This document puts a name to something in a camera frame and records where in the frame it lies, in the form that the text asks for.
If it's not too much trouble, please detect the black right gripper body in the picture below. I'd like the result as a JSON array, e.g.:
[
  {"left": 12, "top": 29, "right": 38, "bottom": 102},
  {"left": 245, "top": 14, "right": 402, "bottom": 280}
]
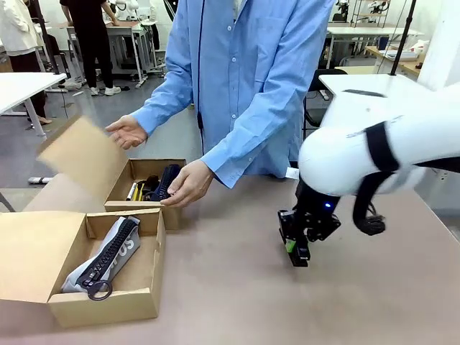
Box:
[{"left": 294, "top": 179, "right": 342, "bottom": 244}]

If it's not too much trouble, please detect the navy blue zipper pencil case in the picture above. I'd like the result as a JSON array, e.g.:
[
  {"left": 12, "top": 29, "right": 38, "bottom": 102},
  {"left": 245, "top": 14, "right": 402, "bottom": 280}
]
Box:
[{"left": 144, "top": 164, "right": 183, "bottom": 202}]

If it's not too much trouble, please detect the grey zipper pencil case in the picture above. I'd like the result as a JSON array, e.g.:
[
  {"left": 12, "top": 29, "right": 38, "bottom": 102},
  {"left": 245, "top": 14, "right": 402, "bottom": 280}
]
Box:
[{"left": 60, "top": 215, "right": 142, "bottom": 301}]

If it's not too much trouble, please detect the small cardboard box with lid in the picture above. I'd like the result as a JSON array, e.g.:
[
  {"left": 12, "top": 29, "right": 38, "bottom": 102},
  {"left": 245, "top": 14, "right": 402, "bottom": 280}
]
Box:
[{"left": 35, "top": 114, "right": 188, "bottom": 231}]

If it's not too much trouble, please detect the person's left forearm blue sleeve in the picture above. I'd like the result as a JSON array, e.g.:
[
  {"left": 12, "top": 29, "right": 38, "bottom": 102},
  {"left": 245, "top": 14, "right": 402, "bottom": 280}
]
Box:
[{"left": 200, "top": 84, "right": 301, "bottom": 190}]

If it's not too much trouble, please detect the person's right forearm blue sleeve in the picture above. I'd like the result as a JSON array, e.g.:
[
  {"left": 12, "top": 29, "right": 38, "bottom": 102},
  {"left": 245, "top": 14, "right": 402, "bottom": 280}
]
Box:
[{"left": 129, "top": 60, "right": 197, "bottom": 137}]

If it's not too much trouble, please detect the large open cardboard box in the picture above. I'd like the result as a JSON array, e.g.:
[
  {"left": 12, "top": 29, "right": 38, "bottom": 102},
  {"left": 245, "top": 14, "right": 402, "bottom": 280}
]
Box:
[{"left": 0, "top": 207, "right": 167, "bottom": 328}]

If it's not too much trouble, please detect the person's left hand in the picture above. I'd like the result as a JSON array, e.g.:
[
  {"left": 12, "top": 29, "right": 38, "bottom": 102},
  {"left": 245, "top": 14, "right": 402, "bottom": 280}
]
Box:
[{"left": 160, "top": 160, "right": 216, "bottom": 208}]

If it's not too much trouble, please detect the person's right hand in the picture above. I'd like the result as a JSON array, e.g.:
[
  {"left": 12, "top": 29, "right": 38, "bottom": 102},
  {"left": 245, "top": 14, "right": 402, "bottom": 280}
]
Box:
[{"left": 106, "top": 114, "right": 149, "bottom": 150}]

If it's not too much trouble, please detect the black office chair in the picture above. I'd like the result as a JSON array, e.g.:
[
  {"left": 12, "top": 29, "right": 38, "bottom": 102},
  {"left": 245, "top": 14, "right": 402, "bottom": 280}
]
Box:
[{"left": 303, "top": 69, "right": 349, "bottom": 131}]

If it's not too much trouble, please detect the large white side table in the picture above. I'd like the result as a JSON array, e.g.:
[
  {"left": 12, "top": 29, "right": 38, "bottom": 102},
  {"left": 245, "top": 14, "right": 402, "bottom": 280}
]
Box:
[{"left": 318, "top": 73, "right": 436, "bottom": 105}]

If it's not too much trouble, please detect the person in blue shirt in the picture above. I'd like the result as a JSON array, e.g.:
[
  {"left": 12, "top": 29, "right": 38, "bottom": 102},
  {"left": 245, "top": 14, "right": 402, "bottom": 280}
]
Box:
[{"left": 163, "top": 0, "right": 336, "bottom": 180}]

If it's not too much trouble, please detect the wooden table with clutter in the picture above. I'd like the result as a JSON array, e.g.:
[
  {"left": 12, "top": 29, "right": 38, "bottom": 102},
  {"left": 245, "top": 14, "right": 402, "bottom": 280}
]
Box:
[{"left": 364, "top": 45, "right": 431, "bottom": 77}]

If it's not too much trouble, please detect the white background workbench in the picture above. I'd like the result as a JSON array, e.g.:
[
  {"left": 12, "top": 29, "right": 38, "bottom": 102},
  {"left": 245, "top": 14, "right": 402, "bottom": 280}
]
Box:
[{"left": 325, "top": 27, "right": 426, "bottom": 69}]

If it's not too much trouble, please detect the black tripod pole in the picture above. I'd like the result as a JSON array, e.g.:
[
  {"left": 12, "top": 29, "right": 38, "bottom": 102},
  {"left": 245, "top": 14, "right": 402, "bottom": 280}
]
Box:
[{"left": 389, "top": 0, "right": 418, "bottom": 76}]

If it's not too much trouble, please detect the brown top background desk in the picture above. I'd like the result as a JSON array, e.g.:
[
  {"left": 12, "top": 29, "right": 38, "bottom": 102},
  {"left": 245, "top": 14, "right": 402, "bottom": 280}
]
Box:
[{"left": 53, "top": 19, "right": 161, "bottom": 89}]

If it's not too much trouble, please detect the bystander in black clothes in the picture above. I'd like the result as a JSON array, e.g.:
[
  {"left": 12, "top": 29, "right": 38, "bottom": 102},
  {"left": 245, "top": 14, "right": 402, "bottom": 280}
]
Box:
[{"left": 59, "top": 0, "right": 122, "bottom": 97}]

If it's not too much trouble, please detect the white table with metal legs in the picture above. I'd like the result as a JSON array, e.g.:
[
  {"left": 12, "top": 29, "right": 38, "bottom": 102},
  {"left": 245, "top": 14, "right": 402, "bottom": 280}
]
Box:
[{"left": 0, "top": 73, "right": 68, "bottom": 137}]

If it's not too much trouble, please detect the black stand pole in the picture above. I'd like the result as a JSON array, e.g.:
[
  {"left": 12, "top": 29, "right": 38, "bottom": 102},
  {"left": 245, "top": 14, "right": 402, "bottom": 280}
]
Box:
[{"left": 30, "top": 0, "right": 69, "bottom": 76}]

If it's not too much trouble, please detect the bystander in white jacket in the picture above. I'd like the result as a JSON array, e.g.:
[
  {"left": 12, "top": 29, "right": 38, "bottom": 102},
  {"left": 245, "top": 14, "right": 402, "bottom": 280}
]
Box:
[{"left": 0, "top": 0, "right": 48, "bottom": 125}]

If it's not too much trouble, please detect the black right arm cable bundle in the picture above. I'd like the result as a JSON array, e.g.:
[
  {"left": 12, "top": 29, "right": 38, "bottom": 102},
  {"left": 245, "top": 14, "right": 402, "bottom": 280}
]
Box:
[{"left": 351, "top": 171, "right": 387, "bottom": 236}]

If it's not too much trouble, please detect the black right arm strap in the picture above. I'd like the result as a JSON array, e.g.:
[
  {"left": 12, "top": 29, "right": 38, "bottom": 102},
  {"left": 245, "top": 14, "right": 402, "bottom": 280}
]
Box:
[{"left": 364, "top": 121, "right": 400, "bottom": 174}]

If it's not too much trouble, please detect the thin black cord on shirt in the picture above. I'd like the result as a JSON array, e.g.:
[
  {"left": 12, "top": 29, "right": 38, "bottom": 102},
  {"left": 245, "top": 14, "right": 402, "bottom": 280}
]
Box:
[{"left": 195, "top": 0, "right": 206, "bottom": 154}]

